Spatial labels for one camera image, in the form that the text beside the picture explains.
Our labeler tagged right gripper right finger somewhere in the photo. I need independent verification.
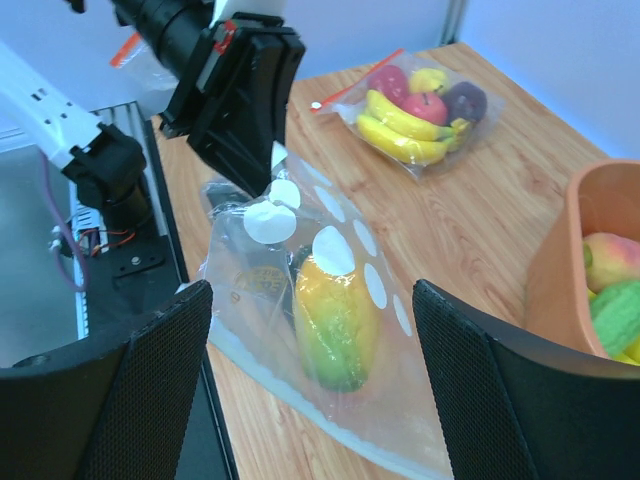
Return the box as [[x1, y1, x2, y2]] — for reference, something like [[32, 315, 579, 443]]
[[412, 279, 639, 479]]

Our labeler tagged zip bag at left edge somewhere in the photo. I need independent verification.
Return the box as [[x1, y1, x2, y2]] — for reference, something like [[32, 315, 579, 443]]
[[109, 33, 178, 91]]

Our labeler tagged aluminium rail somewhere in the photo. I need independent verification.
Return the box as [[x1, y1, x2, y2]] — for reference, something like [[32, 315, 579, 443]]
[[0, 99, 151, 341]]

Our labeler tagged fake red apple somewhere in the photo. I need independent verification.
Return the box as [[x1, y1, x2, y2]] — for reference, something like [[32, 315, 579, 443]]
[[401, 92, 448, 126]]

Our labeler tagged fake mango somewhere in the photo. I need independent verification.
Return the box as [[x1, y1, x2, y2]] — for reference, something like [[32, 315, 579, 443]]
[[293, 255, 381, 393]]

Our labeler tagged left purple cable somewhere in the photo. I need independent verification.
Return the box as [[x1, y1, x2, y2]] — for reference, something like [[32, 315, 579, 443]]
[[38, 149, 92, 294]]

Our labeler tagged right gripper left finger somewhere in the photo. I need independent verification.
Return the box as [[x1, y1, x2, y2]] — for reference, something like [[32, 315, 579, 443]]
[[1, 281, 213, 479]]

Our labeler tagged orange plastic basin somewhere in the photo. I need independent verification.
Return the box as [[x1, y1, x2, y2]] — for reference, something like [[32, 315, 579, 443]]
[[524, 158, 640, 369]]

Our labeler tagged polka dot zip bag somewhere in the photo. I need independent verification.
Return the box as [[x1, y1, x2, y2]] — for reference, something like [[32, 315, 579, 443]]
[[202, 144, 452, 479]]

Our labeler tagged fake yellow pepper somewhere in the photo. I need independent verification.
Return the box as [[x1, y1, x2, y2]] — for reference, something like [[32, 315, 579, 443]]
[[408, 68, 450, 95]]

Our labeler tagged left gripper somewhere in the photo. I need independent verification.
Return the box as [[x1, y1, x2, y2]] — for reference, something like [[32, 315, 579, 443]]
[[158, 14, 306, 198]]

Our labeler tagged zip bag with bananas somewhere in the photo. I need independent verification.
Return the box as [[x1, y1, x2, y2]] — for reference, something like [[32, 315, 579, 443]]
[[311, 49, 505, 179]]

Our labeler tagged fake peach in basin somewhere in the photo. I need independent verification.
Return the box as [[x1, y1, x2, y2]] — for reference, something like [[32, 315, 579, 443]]
[[583, 232, 639, 293]]

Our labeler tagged fake purple plum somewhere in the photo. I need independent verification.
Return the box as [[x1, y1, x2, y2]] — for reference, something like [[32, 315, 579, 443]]
[[441, 81, 488, 123]]

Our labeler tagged fake green cucumber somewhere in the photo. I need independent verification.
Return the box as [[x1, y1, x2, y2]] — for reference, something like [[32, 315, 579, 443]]
[[589, 280, 640, 357]]

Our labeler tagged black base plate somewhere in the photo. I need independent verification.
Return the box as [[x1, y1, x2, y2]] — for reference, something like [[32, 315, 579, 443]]
[[74, 114, 236, 480]]

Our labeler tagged fake banana bunch in bag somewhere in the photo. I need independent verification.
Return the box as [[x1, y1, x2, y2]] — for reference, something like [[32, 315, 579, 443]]
[[355, 90, 472, 165]]

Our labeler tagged fake red pepper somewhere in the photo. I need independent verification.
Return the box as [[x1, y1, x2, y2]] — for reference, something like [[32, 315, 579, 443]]
[[367, 65, 409, 106]]

